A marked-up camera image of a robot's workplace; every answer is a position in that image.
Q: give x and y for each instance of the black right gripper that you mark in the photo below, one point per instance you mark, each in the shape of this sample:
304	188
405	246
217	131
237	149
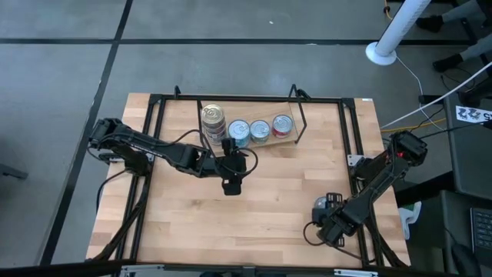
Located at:
338	222

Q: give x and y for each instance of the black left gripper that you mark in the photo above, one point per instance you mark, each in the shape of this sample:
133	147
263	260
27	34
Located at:
232	167

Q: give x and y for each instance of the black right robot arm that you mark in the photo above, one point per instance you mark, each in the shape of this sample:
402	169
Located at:
378	181

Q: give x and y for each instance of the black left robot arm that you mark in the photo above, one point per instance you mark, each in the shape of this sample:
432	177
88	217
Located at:
153	148

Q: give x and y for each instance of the white green plastic object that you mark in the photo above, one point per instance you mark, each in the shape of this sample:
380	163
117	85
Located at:
409	219

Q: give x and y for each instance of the black power strip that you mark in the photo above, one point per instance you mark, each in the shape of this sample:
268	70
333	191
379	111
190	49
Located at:
430	99

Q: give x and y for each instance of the grey side desk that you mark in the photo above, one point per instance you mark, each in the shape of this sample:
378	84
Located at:
469	161

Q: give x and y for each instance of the black computer mouse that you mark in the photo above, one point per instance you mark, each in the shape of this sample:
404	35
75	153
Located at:
465	261

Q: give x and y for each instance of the black keyboard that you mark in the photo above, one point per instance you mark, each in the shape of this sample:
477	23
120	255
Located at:
482	234

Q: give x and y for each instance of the printed white paper sheet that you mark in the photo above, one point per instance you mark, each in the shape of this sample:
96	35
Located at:
473	114

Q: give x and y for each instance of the person's black shoe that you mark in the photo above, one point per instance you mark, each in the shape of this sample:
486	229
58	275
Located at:
429	23
446	62

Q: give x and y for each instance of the white pole with round base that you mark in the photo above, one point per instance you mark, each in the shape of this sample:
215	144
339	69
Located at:
401	23

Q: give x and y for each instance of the person's leg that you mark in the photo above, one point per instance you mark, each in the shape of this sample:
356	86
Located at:
476	48
459	11

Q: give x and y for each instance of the black metal rig frame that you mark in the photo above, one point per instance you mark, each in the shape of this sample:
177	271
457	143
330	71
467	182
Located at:
250	98

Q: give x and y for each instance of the wooden shelf with black frame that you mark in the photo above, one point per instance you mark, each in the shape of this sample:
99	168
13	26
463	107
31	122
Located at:
269	109

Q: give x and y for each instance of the black frame clamp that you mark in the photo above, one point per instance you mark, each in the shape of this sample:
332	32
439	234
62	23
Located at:
177	92
303	93

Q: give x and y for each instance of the silver corner bracket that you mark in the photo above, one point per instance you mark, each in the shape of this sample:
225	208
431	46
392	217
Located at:
355	273
134	270

